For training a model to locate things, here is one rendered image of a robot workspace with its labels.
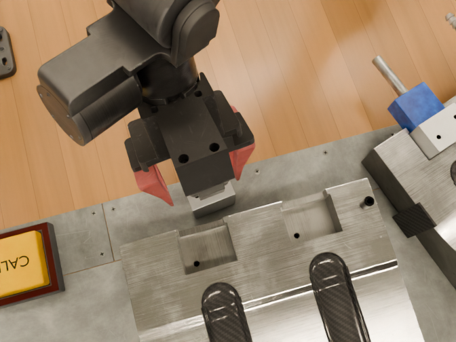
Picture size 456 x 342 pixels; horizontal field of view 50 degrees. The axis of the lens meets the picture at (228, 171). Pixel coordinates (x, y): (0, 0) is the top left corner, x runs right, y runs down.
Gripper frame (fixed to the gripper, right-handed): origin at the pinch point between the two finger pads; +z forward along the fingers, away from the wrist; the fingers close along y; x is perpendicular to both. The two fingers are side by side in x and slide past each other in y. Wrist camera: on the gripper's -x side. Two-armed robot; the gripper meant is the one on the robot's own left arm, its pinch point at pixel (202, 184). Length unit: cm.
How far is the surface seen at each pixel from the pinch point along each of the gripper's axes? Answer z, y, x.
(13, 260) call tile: 0.8, -21.9, 0.3
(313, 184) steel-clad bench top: 5.9, 12.6, -1.2
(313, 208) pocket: 2.0, 9.9, -7.1
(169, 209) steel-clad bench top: 4.1, -4.5, 1.9
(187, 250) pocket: 1.6, -4.0, -6.5
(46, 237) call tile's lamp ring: 1.5, -18.5, 2.4
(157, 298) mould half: 0.9, -8.2, -10.8
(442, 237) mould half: 6.3, 21.5, -13.7
